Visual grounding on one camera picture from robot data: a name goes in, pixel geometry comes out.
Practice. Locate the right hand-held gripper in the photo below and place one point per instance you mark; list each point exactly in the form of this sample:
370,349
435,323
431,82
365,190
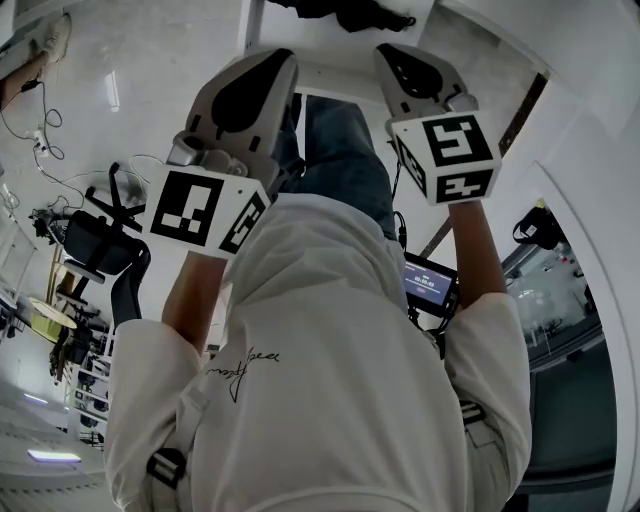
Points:
455,150

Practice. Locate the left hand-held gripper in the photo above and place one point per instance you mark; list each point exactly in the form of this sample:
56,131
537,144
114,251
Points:
195,215

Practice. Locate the black cloth item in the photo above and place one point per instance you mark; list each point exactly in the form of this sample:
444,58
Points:
370,15

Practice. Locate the person's right forearm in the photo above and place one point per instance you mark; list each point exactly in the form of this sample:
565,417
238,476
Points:
475,255

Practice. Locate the person's left forearm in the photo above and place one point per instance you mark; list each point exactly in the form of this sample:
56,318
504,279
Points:
192,300

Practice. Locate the person's blue jeans legs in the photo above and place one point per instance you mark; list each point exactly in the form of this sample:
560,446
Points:
340,160

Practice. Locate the black backpack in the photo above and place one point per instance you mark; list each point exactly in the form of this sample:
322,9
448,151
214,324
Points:
537,227

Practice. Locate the black office chair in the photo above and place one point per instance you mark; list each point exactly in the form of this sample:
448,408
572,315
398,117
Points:
95,240

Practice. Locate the white power strip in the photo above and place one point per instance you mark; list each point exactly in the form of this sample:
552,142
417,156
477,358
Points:
40,142

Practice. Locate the black floor equipment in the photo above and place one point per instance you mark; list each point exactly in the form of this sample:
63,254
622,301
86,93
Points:
47,225

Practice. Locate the person's white shirt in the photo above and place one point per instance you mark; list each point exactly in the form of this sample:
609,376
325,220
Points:
325,375

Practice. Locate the yellow round table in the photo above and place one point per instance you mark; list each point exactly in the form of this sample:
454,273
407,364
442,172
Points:
50,315

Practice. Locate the white storage shelving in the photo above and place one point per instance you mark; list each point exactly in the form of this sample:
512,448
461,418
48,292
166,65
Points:
92,380

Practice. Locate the dark framed window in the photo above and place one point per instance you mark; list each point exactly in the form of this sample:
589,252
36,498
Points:
565,400

